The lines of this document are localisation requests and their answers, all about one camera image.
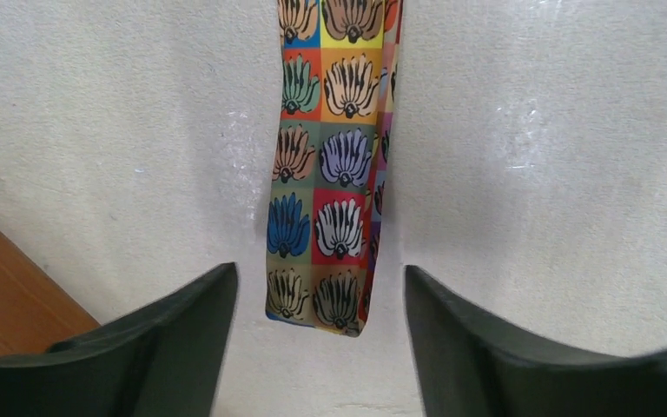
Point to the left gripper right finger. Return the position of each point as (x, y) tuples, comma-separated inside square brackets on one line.
[(471, 362)]

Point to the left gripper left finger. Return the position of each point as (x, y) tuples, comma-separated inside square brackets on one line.
[(163, 359)]

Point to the colourful patterned tie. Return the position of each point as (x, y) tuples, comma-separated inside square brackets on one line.
[(339, 66)]

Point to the orange compartment tray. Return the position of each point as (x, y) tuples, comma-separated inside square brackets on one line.
[(35, 312)]

